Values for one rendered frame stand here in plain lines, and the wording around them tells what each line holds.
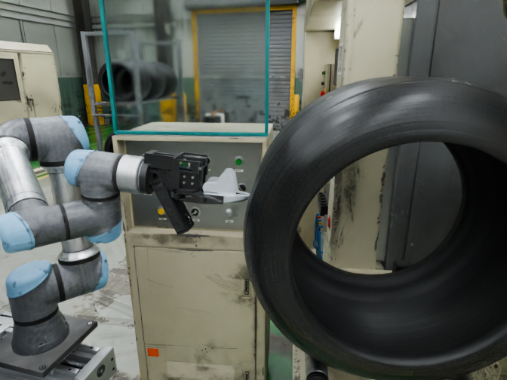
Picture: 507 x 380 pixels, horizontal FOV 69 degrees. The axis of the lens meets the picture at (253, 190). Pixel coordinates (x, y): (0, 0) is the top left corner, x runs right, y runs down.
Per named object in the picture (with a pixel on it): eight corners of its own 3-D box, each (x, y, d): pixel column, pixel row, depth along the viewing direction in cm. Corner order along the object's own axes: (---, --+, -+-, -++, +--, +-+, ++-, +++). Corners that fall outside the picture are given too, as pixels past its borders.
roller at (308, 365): (304, 294, 105) (299, 280, 104) (319, 289, 104) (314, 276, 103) (310, 395, 72) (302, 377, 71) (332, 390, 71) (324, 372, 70)
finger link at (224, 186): (251, 177, 67) (202, 171, 68) (248, 207, 69) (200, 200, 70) (253, 173, 70) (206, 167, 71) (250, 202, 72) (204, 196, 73)
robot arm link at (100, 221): (63, 236, 78) (56, 190, 74) (116, 224, 85) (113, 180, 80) (73, 255, 73) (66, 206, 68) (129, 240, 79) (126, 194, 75)
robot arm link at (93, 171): (84, 179, 79) (81, 142, 76) (133, 186, 79) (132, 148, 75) (63, 194, 72) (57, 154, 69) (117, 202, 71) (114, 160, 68)
